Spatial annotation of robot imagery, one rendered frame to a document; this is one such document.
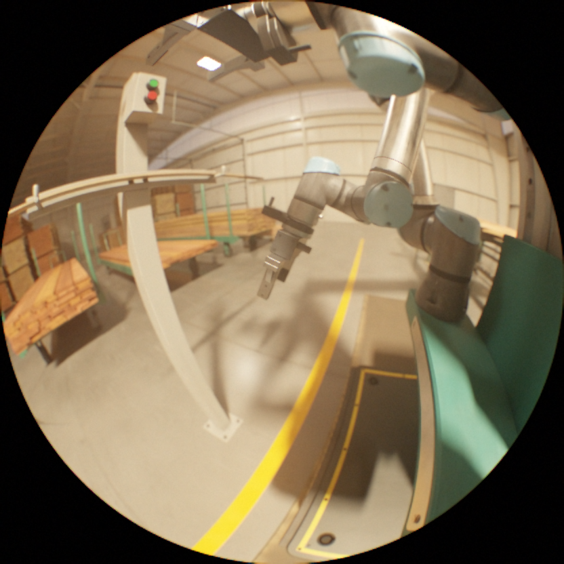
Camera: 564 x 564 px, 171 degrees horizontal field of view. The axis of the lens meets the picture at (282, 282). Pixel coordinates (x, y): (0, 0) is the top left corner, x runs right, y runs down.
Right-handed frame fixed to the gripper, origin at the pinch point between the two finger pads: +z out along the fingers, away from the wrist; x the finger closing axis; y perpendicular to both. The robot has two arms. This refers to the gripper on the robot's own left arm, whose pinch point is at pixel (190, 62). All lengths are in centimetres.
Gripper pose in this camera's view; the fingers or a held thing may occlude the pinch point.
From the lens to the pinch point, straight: 40.1
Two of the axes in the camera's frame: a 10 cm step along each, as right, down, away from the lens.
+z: -9.0, -1.4, 4.2
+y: -0.8, -8.9, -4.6
